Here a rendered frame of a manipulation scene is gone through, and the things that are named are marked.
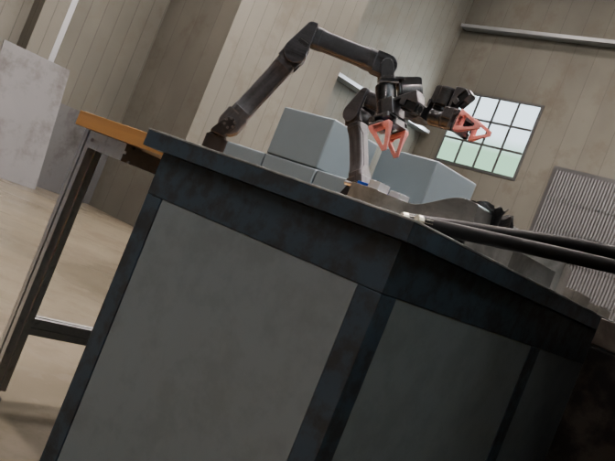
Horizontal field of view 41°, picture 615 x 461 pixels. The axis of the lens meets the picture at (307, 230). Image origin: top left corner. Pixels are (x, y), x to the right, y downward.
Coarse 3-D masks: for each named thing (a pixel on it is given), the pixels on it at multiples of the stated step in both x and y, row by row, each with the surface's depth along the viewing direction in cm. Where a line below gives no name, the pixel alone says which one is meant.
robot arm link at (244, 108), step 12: (276, 60) 223; (288, 60) 223; (264, 72) 224; (276, 72) 224; (288, 72) 224; (264, 84) 224; (276, 84) 224; (252, 96) 224; (264, 96) 224; (228, 108) 223; (240, 108) 223; (252, 108) 223; (240, 120) 223; (228, 132) 223; (240, 132) 229
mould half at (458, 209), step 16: (352, 192) 216; (368, 192) 213; (384, 208) 209; (400, 208) 206; (416, 208) 203; (432, 208) 200; (448, 208) 198; (464, 208) 195; (480, 208) 194; (496, 256) 187; (512, 256) 185; (528, 256) 192; (528, 272) 194; (544, 272) 200
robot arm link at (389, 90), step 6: (378, 84) 226; (384, 84) 225; (390, 84) 226; (396, 84) 227; (378, 90) 226; (384, 90) 225; (390, 90) 225; (396, 90) 230; (378, 96) 226; (384, 96) 224
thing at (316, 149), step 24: (288, 120) 495; (312, 120) 482; (336, 120) 472; (288, 144) 489; (312, 144) 477; (336, 144) 477; (288, 168) 484; (312, 168) 472; (336, 168) 482; (384, 168) 497; (408, 168) 485; (432, 168) 473; (408, 192) 480; (432, 192) 476; (456, 192) 491
